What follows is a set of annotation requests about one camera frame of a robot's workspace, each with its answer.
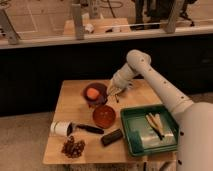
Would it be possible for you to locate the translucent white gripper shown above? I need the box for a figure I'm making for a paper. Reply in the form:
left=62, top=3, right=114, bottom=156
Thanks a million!
left=107, top=78, right=128, bottom=96

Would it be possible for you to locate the dark brown bowl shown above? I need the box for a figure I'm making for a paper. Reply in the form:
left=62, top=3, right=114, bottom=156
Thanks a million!
left=83, top=82, right=107, bottom=107

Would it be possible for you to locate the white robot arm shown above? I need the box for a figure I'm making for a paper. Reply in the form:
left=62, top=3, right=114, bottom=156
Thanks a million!
left=107, top=50, right=213, bottom=171

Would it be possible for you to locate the orange fruit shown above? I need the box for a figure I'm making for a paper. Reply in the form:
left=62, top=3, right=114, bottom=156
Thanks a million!
left=86, top=88, right=100, bottom=100

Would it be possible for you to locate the orange-red bowl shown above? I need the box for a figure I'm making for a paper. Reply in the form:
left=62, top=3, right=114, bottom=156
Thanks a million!
left=93, top=105, right=116, bottom=129

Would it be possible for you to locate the dark brown rectangular block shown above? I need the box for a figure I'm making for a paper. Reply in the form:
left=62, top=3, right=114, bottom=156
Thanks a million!
left=101, top=129, right=123, bottom=146

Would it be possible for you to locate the green plastic tray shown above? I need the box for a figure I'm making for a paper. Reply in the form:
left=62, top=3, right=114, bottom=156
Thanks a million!
left=120, top=104, right=179, bottom=157

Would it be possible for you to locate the clear plastic bag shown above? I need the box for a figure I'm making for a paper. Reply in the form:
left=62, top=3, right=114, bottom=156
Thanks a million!
left=141, top=129, right=176, bottom=148

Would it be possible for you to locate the white mug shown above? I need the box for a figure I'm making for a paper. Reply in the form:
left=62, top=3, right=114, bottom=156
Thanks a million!
left=50, top=121, right=72, bottom=137

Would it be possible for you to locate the background wooden table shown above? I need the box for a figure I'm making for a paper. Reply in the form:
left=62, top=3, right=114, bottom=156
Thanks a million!
left=63, top=18, right=131, bottom=36

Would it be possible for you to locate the middle grey metal post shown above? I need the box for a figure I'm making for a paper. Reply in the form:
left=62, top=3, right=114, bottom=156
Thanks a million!
left=72, top=4, right=84, bottom=40

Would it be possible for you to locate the grey metal post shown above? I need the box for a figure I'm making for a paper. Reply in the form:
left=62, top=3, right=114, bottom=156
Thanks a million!
left=72, top=4, right=84, bottom=40
left=0, top=9, right=19, bottom=45
left=165, top=0, right=184, bottom=34

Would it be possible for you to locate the right grey metal post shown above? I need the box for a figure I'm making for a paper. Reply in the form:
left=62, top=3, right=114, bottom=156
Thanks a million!
left=165, top=0, right=184, bottom=34

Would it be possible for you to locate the left grey metal post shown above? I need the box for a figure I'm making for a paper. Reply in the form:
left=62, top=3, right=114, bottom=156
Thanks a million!
left=0, top=9, right=19, bottom=45

